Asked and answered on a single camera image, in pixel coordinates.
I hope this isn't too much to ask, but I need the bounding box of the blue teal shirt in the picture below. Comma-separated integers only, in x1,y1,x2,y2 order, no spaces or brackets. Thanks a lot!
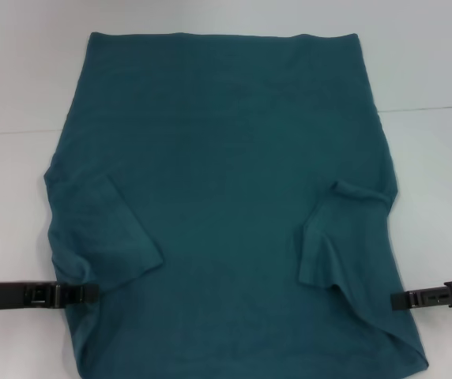
43,31,431,379

